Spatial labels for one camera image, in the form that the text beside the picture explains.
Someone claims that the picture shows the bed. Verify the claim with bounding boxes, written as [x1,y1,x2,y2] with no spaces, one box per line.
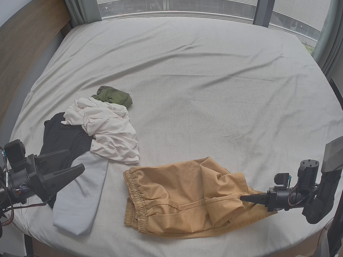
[0,0,343,257]

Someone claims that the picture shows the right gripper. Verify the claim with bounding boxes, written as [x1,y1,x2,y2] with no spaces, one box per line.
[266,187,298,213]

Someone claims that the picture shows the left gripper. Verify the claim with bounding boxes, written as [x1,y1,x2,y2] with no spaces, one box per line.
[6,149,86,205]

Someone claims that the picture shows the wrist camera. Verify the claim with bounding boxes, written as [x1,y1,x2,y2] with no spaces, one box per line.
[4,139,28,171]
[269,172,292,192]

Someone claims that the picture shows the white garment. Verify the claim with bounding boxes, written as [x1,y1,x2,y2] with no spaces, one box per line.
[61,97,140,166]

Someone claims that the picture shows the blue-green curtain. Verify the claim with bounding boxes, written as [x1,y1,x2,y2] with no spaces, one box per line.
[58,0,103,28]
[311,0,343,76]

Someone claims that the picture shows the green garment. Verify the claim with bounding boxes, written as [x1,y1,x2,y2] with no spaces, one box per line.
[91,86,133,109]

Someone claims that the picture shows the tan trousers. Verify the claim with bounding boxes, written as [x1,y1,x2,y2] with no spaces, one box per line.
[123,157,274,241]

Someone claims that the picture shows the window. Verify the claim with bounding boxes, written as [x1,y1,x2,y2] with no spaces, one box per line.
[91,0,332,45]

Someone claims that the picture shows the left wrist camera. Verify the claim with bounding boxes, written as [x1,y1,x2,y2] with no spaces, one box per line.
[4,139,28,171]

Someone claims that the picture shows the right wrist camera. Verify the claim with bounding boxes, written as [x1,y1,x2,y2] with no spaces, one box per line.
[269,172,292,192]

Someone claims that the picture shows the pale grey garment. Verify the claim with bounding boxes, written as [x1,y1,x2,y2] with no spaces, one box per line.
[52,152,109,236]

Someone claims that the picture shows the black garment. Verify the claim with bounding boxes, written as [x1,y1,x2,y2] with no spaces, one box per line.
[40,112,93,210]

